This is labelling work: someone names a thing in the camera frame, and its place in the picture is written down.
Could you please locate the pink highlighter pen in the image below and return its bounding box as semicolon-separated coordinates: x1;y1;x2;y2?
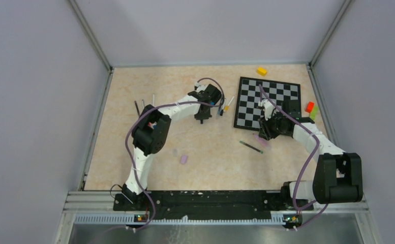
253;134;271;149

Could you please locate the green gel pen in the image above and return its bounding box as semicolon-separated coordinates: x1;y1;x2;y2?
239;140;264;154

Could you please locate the pink highlighter cap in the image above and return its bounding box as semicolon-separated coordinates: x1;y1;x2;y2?
180;155;188;164

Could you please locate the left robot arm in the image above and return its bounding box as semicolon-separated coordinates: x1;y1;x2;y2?
121;84;224;210

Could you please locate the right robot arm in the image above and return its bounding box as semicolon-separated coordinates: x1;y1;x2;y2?
258;99;363;210

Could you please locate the green curved block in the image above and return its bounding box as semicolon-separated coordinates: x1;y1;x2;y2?
309;106;319;121

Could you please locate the red block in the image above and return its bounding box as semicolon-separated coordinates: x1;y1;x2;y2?
305;102;315;113

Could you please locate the black white chessboard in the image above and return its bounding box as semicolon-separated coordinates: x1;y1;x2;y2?
233;76;301;131

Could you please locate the yellow block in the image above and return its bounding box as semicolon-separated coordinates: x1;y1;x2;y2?
256;67;267;77

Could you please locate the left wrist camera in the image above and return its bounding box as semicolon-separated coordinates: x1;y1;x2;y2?
194;82;207;93

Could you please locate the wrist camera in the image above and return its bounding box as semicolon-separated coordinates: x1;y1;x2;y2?
259;99;275;120
194;82;207;93

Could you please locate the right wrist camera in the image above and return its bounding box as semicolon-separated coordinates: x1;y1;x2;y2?
259;99;275;120

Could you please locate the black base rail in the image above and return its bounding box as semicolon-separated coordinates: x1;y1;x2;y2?
113;190;295;221

